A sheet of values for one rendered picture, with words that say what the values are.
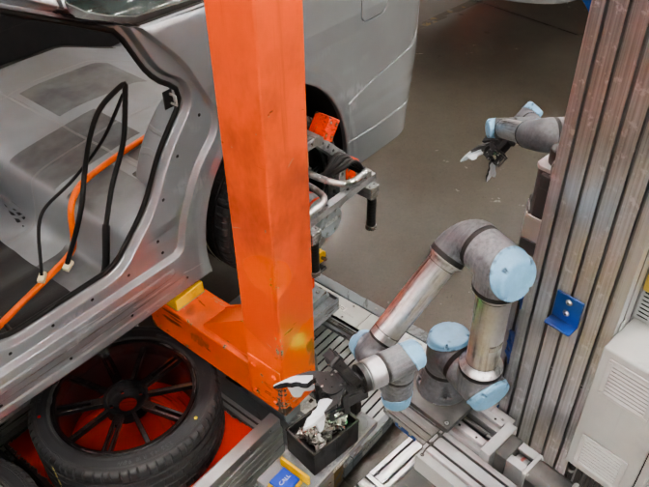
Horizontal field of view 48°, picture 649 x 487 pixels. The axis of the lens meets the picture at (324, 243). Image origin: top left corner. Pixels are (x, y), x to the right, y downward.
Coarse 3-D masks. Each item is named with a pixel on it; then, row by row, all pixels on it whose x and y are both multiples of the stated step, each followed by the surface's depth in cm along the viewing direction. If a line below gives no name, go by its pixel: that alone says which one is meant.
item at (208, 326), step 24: (168, 312) 262; (192, 312) 259; (216, 312) 259; (240, 312) 244; (192, 336) 259; (216, 336) 250; (240, 336) 239; (216, 360) 256; (240, 360) 243; (240, 384) 253
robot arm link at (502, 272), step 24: (480, 240) 167; (504, 240) 166; (480, 264) 165; (504, 264) 161; (528, 264) 162; (480, 288) 168; (504, 288) 162; (528, 288) 167; (480, 312) 175; (504, 312) 173; (480, 336) 179; (456, 360) 195; (480, 360) 184; (456, 384) 194; (480, 384) 187; (504, 384) 188; (480, 408) 191
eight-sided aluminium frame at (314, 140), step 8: (312, 136) 265; (320, 136) 267; (312, 144) 265; (320, 144) 269; (328, 144) 274; (328, 152) 276; (336, 152) 280; (344, 152) 285; (328, 160) 289; (336, 176) 290; (344, 176) 292; (328, 192) 299; (336, 192) 296
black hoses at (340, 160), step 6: (336, 156) 271; (342, 156) 269; (348, 156) 270; (330, 162) 270; (336, 162) 268; (342, 162) 268; (348, 162) 267; (354, 162) 269; (330, 168) 268; (336, 168) 268; (342, 168) 267; (354, 168) 275; (360, 168) 274; (324, 174) 270; (330, 174) 269
